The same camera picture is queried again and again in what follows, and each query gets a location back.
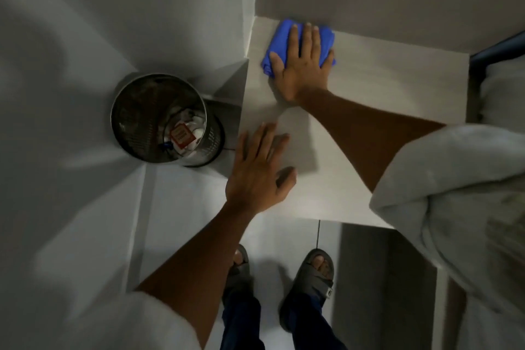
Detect person's right hand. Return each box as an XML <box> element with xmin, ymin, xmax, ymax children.
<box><xmin>269</xmin><ymin>22</ymin><xmax>336</xmax><ymax>105</ymax></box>

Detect person's left hand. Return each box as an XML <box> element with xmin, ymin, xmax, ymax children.
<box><xmin>225</xmin><ymin>122</ymin><xmax>298</xmax><ymax>215</ymax></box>

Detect blue cleaning cloth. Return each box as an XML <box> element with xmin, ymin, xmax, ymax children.
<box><xmin>261</xmin><ymin>19</ymin><xmax>337</xmax><ymax>79</ymax></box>

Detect person's right forearm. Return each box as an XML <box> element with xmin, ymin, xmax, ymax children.
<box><xmin>293</xmin><ymin>87</ymin><xmax>447</xmax><ymax>194</ymax></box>

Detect person's left forearm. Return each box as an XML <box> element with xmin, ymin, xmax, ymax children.
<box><xmin>135</xmin><ymin>202</ymin><xmax>257</xmax><ymax>348</ymax></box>

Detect crumpled white paper waste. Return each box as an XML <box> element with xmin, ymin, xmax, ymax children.
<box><xmin>163</xmin><ymin>110</ymin><xmax>208</xmax><ymax>155</ymax></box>

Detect red label packet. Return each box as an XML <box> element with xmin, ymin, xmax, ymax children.
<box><xmin>170</xmin><ymin>124</ymin><xmax>197</xmax><ymax>146</ymax></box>

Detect dark grey sandal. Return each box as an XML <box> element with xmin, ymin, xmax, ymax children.
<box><xmin>280</xmin><ymin>249</ymin><xmax>335</xmax><ymax>332</ymax></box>
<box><xmin>223</xmin><ymin>244</ymin><xmax>253</xmax><ymax>306</ymax></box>

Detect round metal waste bin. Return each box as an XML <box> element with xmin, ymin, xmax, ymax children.
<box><xmin>110</xmin><ymin>73</ymin><xmax>225</xmax><ymax>168</ymax></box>

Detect dark blue trousers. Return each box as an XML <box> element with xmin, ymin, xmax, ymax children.
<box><xmin>220</xmin><ymin>290</ymin><xmax>348</xmax><ymax>350</ymax></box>

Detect white garment sleeve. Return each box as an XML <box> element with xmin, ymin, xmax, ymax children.
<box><xmin>62</xmin><ymin>290</ymin><xmax>202</xmax><ymax>350</ymax></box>
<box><xmin>369</xmin><ymin>123</ymin><xmax>525</xmax><ymax>323</ymax></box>

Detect white bedding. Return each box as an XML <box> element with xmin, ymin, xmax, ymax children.
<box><xmin>478</xmin><ymin>54</ymin><xmax>525</xmax><ymax>135</ymax></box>

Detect dark blue frame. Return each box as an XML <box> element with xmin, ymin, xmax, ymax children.
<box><xmin>469</xmin><ymin>31</ymin><xmax>525</xmax><ymax>72</ymax></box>

